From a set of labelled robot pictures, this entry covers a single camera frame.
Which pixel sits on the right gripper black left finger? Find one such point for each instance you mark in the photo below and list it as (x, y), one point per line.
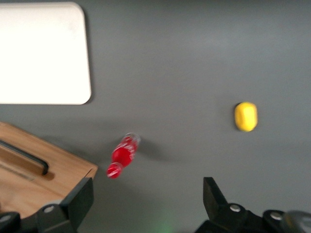
(73, 206)

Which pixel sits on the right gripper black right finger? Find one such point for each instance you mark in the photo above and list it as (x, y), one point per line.
(216, 201)

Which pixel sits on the red coke bottle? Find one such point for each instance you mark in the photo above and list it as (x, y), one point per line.
(123, 155)

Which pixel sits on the white tray edge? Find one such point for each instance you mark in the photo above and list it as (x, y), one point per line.
(41, 53)

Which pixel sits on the yellow rounded block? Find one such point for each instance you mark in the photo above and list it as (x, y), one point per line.
(246, 116)

